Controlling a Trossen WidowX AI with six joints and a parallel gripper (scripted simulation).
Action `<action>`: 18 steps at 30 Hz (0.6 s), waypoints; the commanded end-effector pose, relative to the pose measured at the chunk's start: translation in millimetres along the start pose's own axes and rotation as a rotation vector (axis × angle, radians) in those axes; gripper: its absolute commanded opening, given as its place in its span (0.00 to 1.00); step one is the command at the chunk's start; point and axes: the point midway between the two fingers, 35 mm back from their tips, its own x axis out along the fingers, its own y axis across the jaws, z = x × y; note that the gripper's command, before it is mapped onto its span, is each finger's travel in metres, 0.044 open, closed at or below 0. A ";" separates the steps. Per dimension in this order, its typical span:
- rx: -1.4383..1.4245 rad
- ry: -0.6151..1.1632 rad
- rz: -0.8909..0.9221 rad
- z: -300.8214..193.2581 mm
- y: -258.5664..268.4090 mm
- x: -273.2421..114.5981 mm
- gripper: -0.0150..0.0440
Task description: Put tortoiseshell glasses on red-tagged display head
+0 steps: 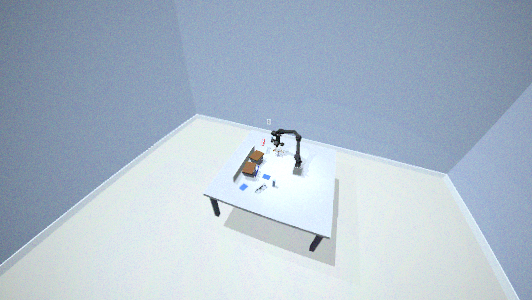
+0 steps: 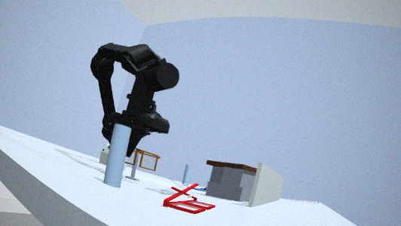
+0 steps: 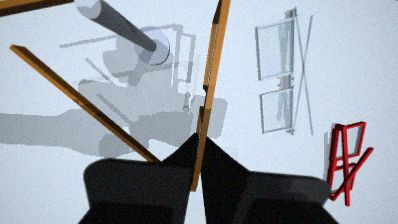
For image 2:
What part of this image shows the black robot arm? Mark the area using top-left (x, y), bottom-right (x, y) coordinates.
top-left (90, 42), bottom-right (179, 145)

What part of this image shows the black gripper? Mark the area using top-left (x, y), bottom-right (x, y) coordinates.
top-left (107, 90), bottom-right (170, 157)

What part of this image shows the light blue cylinder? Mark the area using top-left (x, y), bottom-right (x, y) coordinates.
top-left (182, 164), bottom-right (192, 187)
top-left (103, 124), bottom-right (131, 188)

